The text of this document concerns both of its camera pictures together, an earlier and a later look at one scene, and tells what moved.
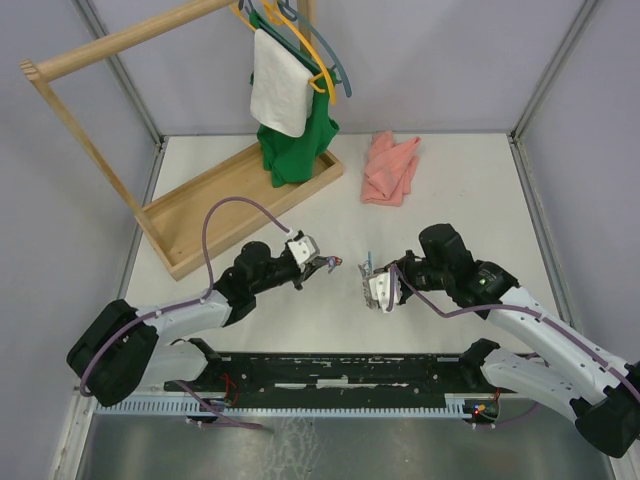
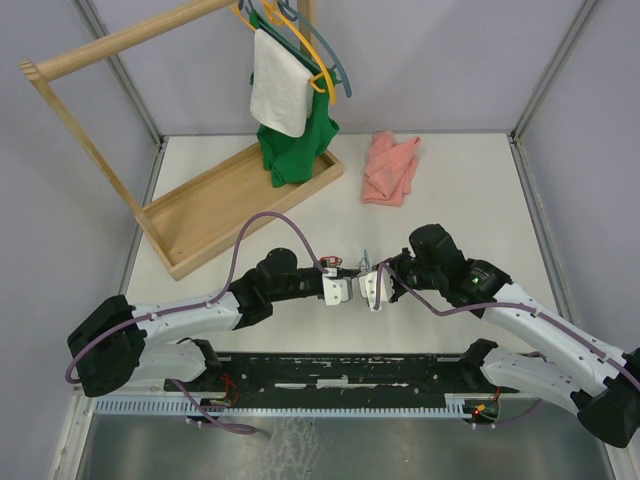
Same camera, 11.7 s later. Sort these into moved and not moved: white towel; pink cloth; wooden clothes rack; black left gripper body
Moved: black left gripper body
Not moved: wooden clothes rack; white towel; pink cloth
